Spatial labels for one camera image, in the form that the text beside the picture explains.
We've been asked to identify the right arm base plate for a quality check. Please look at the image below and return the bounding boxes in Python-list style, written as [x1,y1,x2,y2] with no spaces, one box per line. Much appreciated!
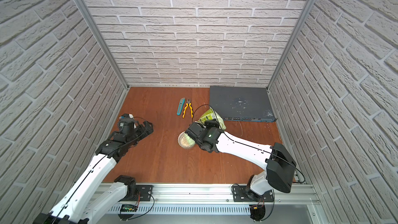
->
[231,184,274,203]

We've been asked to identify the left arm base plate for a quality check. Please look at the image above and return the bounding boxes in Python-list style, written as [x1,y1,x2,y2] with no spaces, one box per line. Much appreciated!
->
[119,185,153,202]

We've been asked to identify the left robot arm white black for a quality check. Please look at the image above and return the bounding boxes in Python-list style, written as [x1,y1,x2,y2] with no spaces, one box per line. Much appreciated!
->
[34,114,153,224]

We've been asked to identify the teal utility knife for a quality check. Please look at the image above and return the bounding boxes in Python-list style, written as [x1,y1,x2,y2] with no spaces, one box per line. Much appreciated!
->
[177,97,186,116]

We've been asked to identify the green oats bag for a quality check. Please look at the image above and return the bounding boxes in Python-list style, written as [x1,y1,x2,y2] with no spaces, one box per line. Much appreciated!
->
[199,109,227,130]

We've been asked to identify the yellow handled pliers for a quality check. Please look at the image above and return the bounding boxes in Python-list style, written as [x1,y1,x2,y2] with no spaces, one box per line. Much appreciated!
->
[182,98,193,118]

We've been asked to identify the left green circuit board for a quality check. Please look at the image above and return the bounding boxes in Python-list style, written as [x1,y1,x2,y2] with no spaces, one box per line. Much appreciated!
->
[120,204,138,213]

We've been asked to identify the right black round connector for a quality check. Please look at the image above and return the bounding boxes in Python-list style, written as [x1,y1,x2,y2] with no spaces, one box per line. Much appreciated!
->
[249,205,266,222]

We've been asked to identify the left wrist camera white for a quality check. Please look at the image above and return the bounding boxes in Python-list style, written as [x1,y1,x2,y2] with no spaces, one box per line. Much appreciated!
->
[119,114,134,119]

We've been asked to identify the dark grey network switch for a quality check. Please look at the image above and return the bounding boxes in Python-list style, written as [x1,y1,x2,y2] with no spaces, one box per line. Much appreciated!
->
[209,86,276,122]

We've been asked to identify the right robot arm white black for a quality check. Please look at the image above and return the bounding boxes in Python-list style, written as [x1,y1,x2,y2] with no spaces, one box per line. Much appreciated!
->
[178,120,297,202]

